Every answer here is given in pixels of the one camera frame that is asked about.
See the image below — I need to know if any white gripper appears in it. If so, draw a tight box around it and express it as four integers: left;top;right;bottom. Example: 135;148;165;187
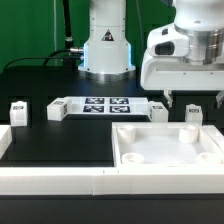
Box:
140;23;224;108

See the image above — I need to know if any white square tabletop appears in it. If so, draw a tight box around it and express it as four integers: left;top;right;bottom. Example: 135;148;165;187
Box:
112;122;224;173

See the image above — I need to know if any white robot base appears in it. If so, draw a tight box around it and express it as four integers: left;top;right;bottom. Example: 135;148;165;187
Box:
78;0;135;82

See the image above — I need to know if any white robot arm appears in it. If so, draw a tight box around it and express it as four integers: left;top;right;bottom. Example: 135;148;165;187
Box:
140;0;224;105

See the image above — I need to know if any white fiducial marker board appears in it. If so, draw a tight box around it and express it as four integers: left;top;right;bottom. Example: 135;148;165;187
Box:
69;96;148;115

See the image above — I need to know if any black vertical pole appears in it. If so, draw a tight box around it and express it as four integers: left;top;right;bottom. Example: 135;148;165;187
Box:
62;0;75;68

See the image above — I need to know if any white obstacle fence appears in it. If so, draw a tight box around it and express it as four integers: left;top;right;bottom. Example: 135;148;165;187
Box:
0;125;224;195

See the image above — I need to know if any black cable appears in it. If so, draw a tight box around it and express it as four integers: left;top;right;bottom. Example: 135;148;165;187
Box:
2;48;84;73

